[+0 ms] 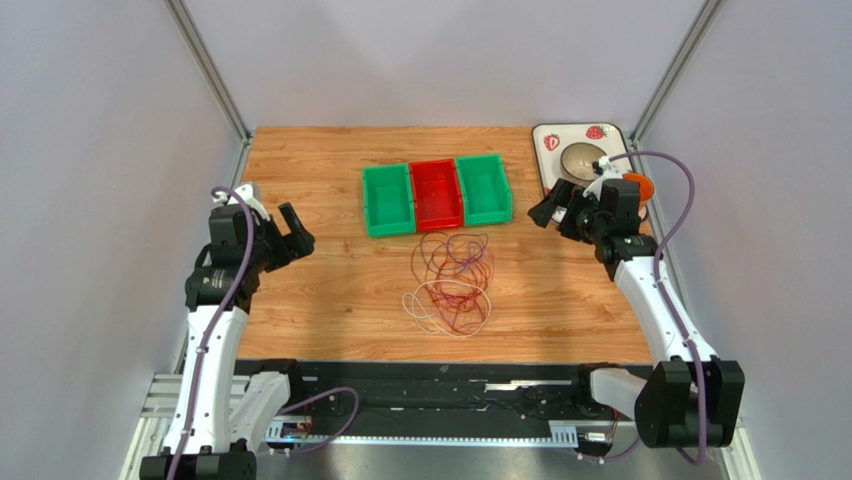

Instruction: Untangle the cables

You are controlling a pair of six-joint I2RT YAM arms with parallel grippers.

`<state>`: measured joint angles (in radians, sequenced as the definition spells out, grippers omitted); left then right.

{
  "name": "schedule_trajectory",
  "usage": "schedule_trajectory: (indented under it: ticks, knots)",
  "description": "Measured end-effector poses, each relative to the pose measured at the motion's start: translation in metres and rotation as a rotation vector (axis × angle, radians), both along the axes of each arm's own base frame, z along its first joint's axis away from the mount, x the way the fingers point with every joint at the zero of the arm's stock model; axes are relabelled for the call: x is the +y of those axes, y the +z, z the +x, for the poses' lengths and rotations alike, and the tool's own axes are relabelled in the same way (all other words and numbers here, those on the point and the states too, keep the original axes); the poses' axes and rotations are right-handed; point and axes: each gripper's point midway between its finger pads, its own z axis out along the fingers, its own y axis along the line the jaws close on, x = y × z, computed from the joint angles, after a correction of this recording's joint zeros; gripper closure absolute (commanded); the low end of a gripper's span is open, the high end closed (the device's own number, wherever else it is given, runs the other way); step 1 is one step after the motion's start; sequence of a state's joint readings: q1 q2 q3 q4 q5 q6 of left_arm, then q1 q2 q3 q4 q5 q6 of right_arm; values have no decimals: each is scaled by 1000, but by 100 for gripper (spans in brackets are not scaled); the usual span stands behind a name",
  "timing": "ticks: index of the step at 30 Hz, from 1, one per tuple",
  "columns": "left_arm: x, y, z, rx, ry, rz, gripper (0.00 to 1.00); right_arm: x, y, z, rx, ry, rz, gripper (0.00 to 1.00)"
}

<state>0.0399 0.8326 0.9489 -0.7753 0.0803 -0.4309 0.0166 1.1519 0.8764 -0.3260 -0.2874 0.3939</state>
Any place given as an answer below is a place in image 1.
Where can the left green bin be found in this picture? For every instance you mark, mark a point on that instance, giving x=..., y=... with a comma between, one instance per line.
x=388, y=200

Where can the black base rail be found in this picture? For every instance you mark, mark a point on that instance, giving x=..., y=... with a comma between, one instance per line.
x=442, y=404

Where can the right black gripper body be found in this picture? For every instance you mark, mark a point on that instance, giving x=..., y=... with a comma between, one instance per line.
x=562, y=211

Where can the orange cup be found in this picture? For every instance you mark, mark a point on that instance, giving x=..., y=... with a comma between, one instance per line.
x=646, y=186

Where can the strawberry pattern tray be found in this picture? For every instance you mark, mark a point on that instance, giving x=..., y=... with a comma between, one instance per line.
x=550, y=139

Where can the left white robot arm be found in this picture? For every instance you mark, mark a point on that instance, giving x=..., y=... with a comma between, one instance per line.
x=210, y=437

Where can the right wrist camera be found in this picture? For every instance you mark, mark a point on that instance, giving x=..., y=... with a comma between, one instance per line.
x=604, y=169

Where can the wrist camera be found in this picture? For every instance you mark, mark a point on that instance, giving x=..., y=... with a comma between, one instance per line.
x=250, y=193
x=604, y=169

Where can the right green bin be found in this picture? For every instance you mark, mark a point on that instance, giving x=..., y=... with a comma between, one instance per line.
x=486, y=193

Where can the red bin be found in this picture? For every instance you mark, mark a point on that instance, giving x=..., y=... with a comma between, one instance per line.
x=437, y=195

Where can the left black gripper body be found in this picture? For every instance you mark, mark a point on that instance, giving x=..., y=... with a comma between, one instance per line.
x=262, y=253

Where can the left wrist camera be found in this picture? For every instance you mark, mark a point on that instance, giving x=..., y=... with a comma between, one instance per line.
x=250, y=193

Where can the grey bowl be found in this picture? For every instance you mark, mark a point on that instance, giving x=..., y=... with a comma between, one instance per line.
x=576, y=162

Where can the green bin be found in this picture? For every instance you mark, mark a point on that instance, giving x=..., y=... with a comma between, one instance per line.
x=388, y=200
x=486, y=193

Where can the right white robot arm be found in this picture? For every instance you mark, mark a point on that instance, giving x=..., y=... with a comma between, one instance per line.
x=692, y=397

